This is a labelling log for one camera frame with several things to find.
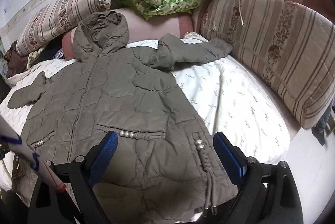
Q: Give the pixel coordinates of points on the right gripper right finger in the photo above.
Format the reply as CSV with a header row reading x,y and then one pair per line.
x,y
246,176

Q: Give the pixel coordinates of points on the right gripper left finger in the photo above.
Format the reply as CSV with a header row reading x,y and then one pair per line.
x,y
87,171

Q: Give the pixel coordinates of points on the olive green hooded puffer jacket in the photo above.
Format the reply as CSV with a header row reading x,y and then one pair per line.
x,y
165,168

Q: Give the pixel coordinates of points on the brown garment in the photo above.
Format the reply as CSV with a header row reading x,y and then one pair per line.
x,y
16,64

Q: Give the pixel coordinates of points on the striped floral pillow at right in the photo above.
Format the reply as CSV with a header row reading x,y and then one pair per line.
x,y
287,45

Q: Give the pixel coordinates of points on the striped floral pillow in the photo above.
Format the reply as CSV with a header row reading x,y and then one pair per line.
x,y
287,45
56,19

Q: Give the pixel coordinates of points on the striped floral pillow at left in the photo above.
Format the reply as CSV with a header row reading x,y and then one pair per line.
x,y
56,19

